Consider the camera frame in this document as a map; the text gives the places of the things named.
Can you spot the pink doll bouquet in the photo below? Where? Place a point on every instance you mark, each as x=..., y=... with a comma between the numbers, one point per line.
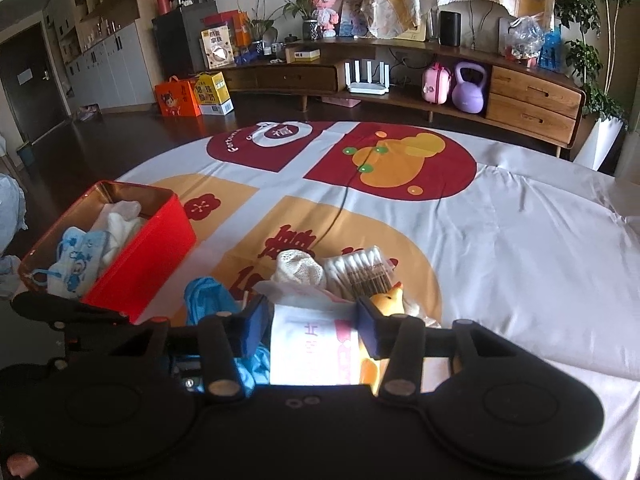
x=325, y=7

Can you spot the yellow white printed box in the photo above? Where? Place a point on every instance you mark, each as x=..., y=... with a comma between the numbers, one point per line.
x=218, y=49

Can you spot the yellow carton box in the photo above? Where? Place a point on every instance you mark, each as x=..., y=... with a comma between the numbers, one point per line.
x=215, y=95

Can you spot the white tissue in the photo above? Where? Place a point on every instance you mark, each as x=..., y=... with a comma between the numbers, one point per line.
x=420, y=312

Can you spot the clear drinking glass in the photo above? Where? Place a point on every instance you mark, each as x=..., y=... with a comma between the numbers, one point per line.
x=433, y=25

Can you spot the potted plant patterned vase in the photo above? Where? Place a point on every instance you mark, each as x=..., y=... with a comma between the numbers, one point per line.
x=310, y=30

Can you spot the blue printed child's mask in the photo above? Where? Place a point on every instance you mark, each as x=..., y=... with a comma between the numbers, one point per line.
x=75, y=260

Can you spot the small grass plant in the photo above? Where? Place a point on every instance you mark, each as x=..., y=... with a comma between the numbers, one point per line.
x=260, y=30

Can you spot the flat pink box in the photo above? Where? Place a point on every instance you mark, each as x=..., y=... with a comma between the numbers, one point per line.
x=341, y=102

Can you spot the purple kettlebell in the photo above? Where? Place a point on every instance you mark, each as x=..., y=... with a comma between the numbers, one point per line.
x=469, y=92

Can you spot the clear plastic bag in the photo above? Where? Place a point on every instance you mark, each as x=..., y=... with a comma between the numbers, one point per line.
x=525, y=37

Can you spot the pink toy suitcase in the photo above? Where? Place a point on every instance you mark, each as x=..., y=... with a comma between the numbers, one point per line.
x=436, y=87

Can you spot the yellow rubber duck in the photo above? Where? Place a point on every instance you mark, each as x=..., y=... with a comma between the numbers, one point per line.
x=386, y=300

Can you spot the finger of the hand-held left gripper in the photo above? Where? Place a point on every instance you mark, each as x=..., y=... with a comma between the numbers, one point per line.
x=70, y=310

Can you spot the orange gift box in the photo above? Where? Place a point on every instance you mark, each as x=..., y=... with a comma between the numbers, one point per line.
x=177, y=100

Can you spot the grey cushioned backrest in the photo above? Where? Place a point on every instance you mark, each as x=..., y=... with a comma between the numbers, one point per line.
x=487, y=25

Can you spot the pink slippers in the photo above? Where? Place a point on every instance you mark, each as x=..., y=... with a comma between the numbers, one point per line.
x=89, y=112

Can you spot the potted green tree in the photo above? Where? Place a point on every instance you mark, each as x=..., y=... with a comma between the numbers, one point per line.
x=580, y=10

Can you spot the small green bin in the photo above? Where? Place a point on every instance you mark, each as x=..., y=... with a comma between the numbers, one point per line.
x=25, y=154

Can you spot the wooden wall shelving unit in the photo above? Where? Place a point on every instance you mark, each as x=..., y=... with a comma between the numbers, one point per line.
x=110, y=50

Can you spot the white face mask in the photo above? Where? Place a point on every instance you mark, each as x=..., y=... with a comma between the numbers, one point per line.
x=120, y=227

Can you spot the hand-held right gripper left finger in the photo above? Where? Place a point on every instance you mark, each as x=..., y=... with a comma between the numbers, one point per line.
x=256, y=327

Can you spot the white plastic bag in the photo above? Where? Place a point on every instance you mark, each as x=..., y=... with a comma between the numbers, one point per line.
x=11, y=220

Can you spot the small white box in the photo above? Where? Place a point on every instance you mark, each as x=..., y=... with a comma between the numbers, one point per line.
x=306, y=54

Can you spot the blue picture frame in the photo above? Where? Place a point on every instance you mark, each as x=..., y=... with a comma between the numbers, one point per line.
x=351, y=16

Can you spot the black cylinder speaker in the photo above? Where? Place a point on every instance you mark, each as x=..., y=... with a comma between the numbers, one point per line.
x=450, y=27

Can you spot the black mini fridge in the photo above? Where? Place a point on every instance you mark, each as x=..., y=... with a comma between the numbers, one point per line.
x=180, y=45

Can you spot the printed white tablecloth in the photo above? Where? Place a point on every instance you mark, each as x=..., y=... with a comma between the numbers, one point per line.
x=525, y=260

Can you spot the dark wooden door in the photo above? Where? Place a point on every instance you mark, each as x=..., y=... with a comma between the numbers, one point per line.
x=30, y=90

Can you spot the white knit cloth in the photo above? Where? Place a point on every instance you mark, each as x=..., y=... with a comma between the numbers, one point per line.
x=300, y=270

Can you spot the blue nitrile glove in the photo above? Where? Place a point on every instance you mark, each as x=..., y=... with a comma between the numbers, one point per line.
x=210, y=297

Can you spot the wooden TV cabinet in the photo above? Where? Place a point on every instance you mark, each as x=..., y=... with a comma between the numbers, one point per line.
x=300, y=77

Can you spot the person's left hand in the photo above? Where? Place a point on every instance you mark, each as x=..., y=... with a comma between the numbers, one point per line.
x=21, y=466

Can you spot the white packet pink print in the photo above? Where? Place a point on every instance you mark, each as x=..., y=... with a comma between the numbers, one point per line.
x=305, y=345

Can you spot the blue pack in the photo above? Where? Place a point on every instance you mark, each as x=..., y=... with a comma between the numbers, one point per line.
x=550, y=52

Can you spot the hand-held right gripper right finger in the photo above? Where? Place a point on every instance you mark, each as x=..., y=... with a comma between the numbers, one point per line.
x=369, y=330

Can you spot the red thermos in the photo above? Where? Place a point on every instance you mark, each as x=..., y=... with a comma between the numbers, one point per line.
x=162, y=2

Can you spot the red tin box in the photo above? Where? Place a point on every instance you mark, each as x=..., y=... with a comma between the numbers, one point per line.
x=150, y=260

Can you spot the white router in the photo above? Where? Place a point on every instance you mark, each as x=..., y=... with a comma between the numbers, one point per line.
x=367, y=80

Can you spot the cotton swab bag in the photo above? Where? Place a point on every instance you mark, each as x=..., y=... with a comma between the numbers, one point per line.
x=360, y=270

